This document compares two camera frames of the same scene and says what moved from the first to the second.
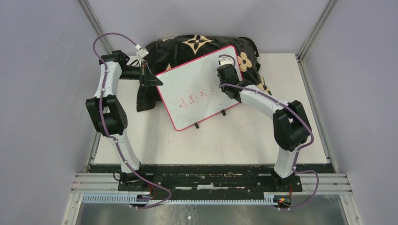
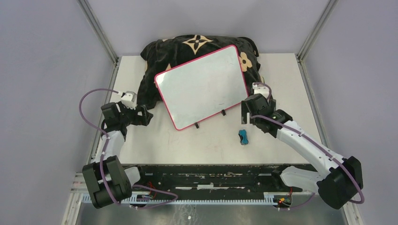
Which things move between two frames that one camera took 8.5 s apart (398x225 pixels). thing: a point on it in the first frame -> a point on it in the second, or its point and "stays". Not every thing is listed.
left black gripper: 146,78 -> 143,120
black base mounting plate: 210,179 stays
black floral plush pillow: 166,52 stays
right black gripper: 222,89 -> 244,111
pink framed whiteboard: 191,92 stays
